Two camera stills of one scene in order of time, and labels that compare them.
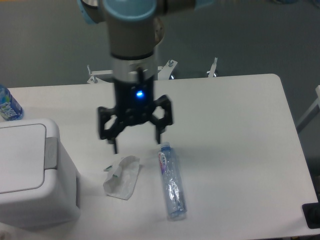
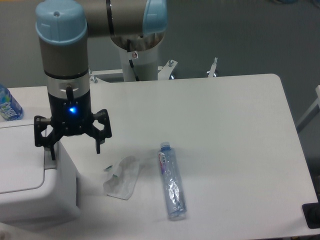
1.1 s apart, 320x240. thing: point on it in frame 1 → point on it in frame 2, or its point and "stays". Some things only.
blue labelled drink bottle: [10, 109] stays
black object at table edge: [311, 213] stays
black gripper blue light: [134, 100] → [71, 117]
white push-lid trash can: [38, 177] stays
